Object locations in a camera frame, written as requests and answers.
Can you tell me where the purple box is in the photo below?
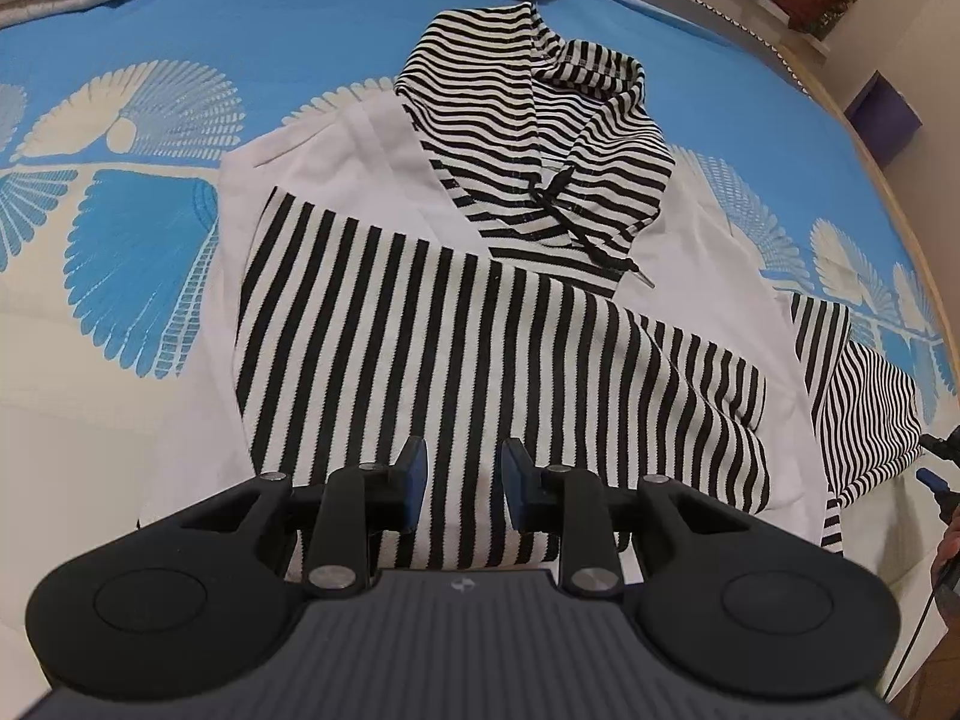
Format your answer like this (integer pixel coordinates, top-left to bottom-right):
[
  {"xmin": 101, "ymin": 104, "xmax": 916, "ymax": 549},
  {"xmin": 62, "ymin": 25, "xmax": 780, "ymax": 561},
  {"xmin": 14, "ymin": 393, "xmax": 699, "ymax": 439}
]
[{"xmin": 844, "ymin": 71, "xmax": 922, "ymax": 166}]

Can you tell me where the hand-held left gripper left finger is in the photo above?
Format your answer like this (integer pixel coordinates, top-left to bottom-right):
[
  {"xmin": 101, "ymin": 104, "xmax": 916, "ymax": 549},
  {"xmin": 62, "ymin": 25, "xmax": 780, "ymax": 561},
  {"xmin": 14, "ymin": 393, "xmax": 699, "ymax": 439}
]
[{"xmin": 161, "ymin": 436, "xmax": 430, "ymax": 599}]

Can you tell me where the black cable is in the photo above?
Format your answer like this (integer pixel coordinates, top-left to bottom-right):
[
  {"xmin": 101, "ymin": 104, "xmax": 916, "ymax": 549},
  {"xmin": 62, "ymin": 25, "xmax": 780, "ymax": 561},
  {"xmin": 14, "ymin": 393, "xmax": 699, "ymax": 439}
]
[{"xmin": 881, "ymin": 585, "xmax": 947, "ymax": 700}]

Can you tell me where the blue white patterned bedsheet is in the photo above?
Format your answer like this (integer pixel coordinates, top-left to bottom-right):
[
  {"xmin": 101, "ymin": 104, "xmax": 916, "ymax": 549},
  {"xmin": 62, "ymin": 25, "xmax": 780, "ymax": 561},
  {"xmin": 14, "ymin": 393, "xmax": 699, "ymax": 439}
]
[{"xmin": 0, "ymin": 0, "xmax": 947, "ymax": 720}]

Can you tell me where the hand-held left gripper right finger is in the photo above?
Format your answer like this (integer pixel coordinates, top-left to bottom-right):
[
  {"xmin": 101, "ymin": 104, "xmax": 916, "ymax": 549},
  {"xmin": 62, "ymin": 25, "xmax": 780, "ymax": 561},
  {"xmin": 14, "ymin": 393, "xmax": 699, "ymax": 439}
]
[{"xmin": 501, "ymin": 436, "xmax": 758, "ymax": 599}]

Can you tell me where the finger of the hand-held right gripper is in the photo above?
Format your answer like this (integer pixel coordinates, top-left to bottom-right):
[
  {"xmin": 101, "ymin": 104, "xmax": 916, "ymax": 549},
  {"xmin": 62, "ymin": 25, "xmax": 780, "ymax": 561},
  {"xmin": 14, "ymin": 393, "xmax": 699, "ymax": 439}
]
[
  {"xmin": 921, "ymin": 426, "xmax": 960, "ymax": 467},
  {"xmin": 915, "ymin": 467, "xmax": 960, "ymax": 522}
]

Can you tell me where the white black striped hoodie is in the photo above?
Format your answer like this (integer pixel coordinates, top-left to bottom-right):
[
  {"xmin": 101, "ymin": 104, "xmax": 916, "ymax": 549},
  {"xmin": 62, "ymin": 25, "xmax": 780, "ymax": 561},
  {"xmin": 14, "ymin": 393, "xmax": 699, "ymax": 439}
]
[{"xmin": 217, "ymin": 4, "xmax": 925, "ymax": 575}]

